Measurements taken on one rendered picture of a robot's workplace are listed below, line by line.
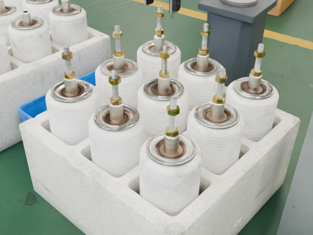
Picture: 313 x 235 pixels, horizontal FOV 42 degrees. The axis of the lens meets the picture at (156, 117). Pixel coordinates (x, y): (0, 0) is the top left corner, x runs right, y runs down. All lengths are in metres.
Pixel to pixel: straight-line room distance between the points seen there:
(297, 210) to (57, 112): 0.45
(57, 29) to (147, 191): 0.59
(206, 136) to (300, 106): 0.60
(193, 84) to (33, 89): 0.41
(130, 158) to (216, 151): 0.14
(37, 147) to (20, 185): 0.18
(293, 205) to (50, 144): 0.44
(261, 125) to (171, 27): 0.93
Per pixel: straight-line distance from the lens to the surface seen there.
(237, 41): 1.00
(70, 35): 1.08
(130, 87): 0.79
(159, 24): 0.86
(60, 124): 0.74
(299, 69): 1.42
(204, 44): 0.80
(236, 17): 0.97
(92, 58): 1.10
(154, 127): 0.74
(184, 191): 0.61
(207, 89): 0.80
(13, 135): 1.04
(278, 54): 1.49
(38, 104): 1.00
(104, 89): 0.80
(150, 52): 0.87
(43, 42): 1.03
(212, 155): 0.68
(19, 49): 1.03
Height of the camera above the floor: 0.65
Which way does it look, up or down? 36 degrees down
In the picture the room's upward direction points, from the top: 1 degrees clockwise
